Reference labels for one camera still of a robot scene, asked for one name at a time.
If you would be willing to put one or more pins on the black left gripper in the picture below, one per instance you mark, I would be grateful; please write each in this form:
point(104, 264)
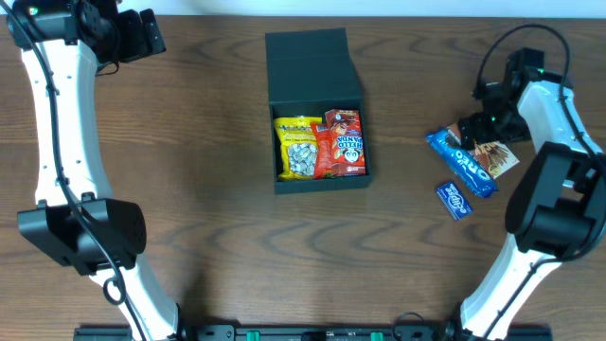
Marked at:
point(133, 48)

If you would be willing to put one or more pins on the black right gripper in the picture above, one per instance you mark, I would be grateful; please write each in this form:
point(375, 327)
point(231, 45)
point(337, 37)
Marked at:
point(476, 131)

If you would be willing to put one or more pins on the brown Pocky box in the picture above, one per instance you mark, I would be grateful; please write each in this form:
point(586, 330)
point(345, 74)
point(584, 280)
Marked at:
point(488, 160)

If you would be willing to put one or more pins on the red Hello Panda box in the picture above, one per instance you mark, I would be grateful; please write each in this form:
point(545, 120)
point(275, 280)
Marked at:
point(347, 154)

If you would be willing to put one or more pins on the red snack bag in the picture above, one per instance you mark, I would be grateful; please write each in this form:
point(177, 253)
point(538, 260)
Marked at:
point(323, 166)

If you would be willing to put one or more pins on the black gift box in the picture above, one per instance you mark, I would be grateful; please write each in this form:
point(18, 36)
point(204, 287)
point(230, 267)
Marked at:
point(310, 72)

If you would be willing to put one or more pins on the yellow nut snack bag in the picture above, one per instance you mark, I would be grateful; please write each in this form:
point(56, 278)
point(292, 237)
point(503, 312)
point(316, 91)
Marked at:
point(298, 147)

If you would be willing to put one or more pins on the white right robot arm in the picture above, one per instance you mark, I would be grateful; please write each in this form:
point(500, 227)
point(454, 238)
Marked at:
point(557, 212)

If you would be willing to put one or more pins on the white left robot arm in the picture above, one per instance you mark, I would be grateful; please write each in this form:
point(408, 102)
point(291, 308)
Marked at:
point(66, 46)

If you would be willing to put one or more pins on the blue Oreo cookie pack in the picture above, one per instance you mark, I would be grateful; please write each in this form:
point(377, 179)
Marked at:
point(466, 167)

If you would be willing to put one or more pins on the blue Eclipse gum pack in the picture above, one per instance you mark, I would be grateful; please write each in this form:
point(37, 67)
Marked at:
point(453, 199)

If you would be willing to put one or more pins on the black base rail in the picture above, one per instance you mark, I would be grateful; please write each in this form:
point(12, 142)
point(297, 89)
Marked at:
point(408, 332)

